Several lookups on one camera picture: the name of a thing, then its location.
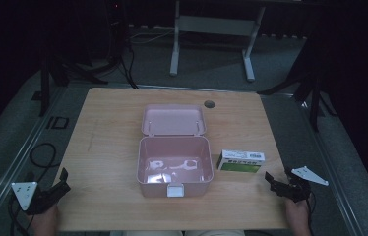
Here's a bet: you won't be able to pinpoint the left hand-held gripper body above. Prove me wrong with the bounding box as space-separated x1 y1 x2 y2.
10 181 62 216

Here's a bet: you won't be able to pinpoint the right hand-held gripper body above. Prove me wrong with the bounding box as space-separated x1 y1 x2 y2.
279 165 330 204

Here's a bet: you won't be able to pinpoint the green and white medicine box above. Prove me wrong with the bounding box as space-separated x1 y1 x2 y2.
216 149 267 174

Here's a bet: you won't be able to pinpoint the pink plastic storage box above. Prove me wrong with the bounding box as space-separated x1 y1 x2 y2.
136 103 215 199

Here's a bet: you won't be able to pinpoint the person's right hand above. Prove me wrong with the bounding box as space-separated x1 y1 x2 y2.
284 196 313 236

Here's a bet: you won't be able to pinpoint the person's left hand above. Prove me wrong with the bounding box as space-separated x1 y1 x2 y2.
28 203 60 236

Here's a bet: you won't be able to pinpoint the black tripod stand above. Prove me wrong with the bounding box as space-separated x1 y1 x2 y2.
38 53 109 118
256 30 338 133

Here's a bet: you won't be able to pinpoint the person's left leg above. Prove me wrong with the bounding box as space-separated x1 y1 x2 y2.
110 229 184 236

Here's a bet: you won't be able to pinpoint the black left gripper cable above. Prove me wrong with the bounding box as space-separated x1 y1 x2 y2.
7 142 58 236

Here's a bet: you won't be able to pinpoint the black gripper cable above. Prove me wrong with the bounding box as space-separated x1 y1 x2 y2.
7 142 58 236
305 192 317 236

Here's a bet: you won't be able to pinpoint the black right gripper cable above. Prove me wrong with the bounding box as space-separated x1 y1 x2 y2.
305 192 317 236

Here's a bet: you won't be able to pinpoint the black hanging cables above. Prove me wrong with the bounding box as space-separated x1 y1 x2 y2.
105 0 140 90

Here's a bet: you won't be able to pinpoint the white floor cable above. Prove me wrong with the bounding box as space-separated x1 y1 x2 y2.
128 29 177 45

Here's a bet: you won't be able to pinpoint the white metal desk frame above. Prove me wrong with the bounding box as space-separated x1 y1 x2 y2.
169 0 267 83

